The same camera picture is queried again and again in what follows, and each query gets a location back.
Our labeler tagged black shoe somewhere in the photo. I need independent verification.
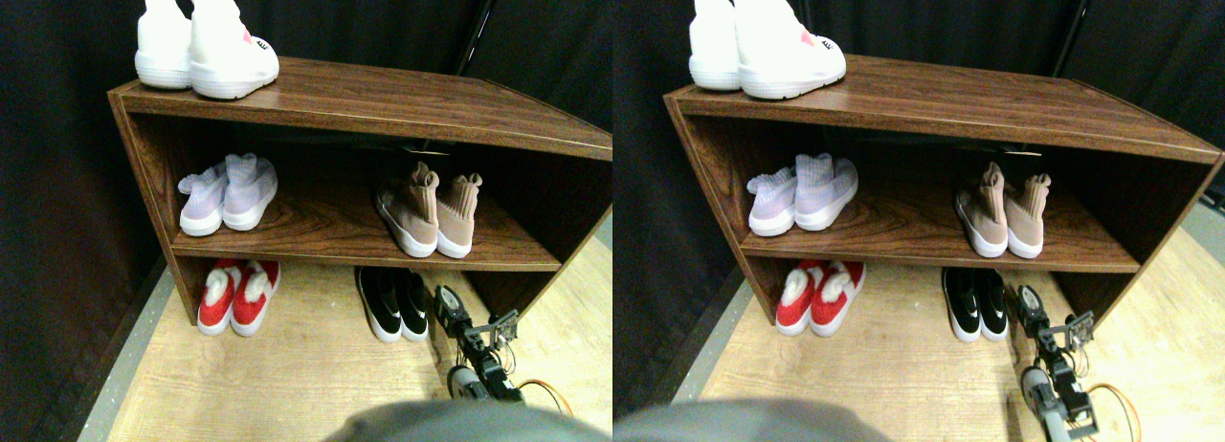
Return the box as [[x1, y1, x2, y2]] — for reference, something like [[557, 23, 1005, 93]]
[[355, 267, 404, 343], [942, 268, 984, 343], [977, 270, 1011, 343], [397, 270, 431, 343]]

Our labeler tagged beige shoe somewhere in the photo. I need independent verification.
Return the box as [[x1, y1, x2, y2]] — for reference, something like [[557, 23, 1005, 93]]
[[375, 162, 440, 259], [436, 173, 483, 259], [955, 163, 1009, 259], [1004, 173, 1052, 259]]

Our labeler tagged brown shoe rack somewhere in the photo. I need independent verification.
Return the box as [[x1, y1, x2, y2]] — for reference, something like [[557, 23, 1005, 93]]
[[663, 55, 1225, 328], [107, 56, 613, 320]]

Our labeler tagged lilac shoe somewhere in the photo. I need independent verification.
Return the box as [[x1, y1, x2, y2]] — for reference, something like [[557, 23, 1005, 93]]
[[747, 167, 798, 237], [793, 153, 859, 232], [178, 165, 229, 237], [222, 153, 278, 232]]

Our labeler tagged curtain stand pole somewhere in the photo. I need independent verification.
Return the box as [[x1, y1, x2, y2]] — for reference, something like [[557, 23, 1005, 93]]
[[1051, 0, 1098, 77], [454, 0, 504, 77]]

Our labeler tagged white shoe with red mark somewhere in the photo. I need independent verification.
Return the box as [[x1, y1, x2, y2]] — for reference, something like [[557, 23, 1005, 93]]
[[184, 0, 280, 100], [727, 0, 847, 100]]

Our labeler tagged black bracket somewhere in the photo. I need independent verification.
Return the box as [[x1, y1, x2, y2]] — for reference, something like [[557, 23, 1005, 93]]
[[472, 309, 521, 353], [1051, 311, 1098, 353]]

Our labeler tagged orange wire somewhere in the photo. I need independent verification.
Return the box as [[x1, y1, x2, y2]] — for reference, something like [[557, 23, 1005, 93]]
[[522, 379, 574, 416], [1094, 383, 1143, 442]]

